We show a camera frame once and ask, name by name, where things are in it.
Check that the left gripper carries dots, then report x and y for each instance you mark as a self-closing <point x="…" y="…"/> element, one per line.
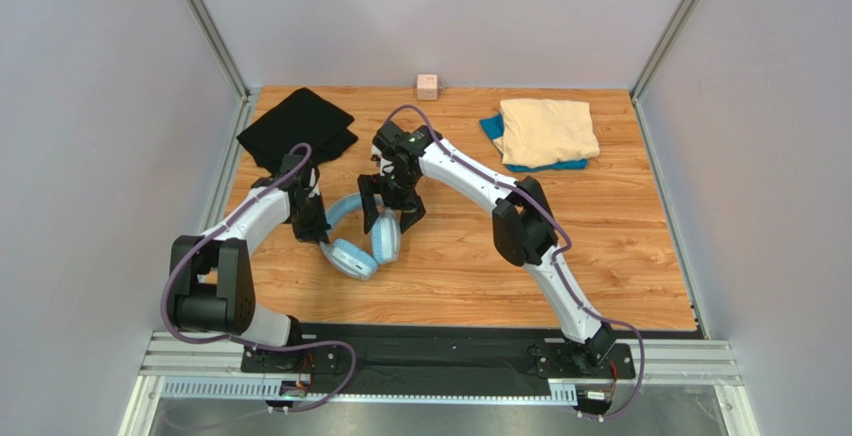
<point x="316" y="232"/>

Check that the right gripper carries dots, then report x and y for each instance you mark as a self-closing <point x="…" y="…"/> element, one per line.
<point x="393" y="198"/>

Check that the light blue headphones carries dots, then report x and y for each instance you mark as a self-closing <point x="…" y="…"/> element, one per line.
<point x="360" y="256"/>

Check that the black t shirt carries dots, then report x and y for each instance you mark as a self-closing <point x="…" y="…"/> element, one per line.
<point x="302" y="117"/>

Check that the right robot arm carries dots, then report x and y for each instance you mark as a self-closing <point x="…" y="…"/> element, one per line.
<point x="524" y="229"/>

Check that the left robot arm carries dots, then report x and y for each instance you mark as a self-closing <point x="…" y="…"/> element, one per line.
<point x="210" y="293"/>

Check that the small beige cube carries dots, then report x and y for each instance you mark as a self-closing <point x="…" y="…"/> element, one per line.
<point x="427" y="87"/>

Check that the blue folded t shirt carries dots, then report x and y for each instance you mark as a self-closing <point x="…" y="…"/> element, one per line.
<point x="493" y="128"/>

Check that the cream folded t shirt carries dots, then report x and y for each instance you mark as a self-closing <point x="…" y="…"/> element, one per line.
<point x="542" y="132"/>

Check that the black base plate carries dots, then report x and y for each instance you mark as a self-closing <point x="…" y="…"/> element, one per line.
<point x="437" y="361"/>

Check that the aluminium frame rail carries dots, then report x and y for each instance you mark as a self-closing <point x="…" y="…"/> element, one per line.
<point x="693" y="386"/>

